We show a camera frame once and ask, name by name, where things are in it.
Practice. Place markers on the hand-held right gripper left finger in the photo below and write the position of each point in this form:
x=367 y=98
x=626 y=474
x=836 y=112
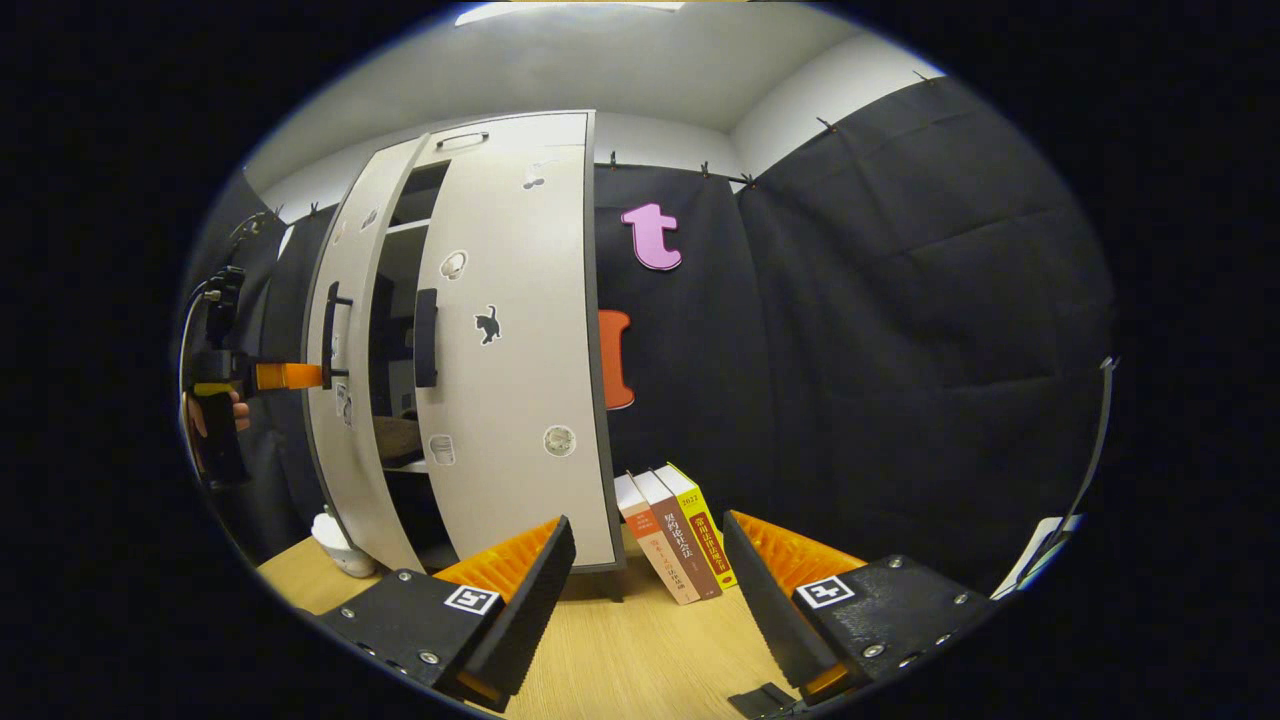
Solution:
x=530 y=610

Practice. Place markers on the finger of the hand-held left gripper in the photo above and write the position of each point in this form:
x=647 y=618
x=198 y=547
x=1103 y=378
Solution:
x=290 y=376

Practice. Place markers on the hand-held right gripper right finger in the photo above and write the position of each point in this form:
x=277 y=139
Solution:
x=765 y=610

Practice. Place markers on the white cabinet door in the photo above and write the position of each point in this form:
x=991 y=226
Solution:
x=520 y=400
x=355 y=470

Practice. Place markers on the brown fuzzy shoe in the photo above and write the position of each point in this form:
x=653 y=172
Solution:
x=398 y=438

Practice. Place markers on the white shoe cabinet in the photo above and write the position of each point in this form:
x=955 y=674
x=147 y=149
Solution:
x=510 y=128

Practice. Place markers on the dark red book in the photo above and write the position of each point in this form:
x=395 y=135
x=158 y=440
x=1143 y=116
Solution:
x=680 y=540

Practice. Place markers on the white and red book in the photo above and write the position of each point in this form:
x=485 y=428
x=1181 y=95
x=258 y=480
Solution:
x=650 y=545

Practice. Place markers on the small white round object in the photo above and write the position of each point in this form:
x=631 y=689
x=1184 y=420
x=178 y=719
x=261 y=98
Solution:
x=340 y=545

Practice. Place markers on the black backdrop cloth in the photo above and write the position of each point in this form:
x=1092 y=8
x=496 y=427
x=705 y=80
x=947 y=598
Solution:
x=900 y=350

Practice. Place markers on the wide ceiling light panel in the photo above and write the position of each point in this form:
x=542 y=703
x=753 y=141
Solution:
x=570 y=10

